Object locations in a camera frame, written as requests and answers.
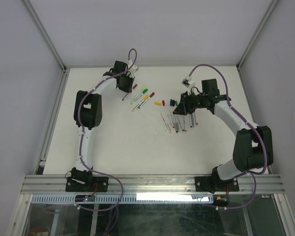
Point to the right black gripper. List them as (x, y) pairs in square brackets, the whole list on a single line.
[(184, 106)]

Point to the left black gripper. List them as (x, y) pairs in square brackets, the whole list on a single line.
[(128, 88)]

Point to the grey purple pen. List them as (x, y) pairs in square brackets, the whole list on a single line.
[(191, 121)]

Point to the pink capped marker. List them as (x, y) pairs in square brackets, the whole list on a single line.
[(195, 118)]

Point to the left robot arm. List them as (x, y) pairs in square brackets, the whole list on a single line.
[(88, 115)]

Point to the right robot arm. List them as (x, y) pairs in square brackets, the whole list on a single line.
[(253, 147)]

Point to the dark red capped marker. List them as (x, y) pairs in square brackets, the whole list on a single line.
[(151, 95)]

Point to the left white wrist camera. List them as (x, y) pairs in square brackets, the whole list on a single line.
[(132, 68)]

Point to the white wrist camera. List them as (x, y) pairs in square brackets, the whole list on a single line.
[(132, 68), (188, 83)]

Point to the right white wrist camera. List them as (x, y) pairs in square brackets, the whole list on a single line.
[(188, 83)]

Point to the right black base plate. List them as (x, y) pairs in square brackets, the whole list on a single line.
[(211, 185)]

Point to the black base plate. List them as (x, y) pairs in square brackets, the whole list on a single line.
[(211, 185), (98, 184)]

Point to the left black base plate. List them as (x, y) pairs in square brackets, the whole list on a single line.
[(98, 184)]

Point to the slotted grey cable duct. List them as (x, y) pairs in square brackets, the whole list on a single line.
[(139, 198)]

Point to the aluminium front rail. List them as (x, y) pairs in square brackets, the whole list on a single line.
[(132, 184)]

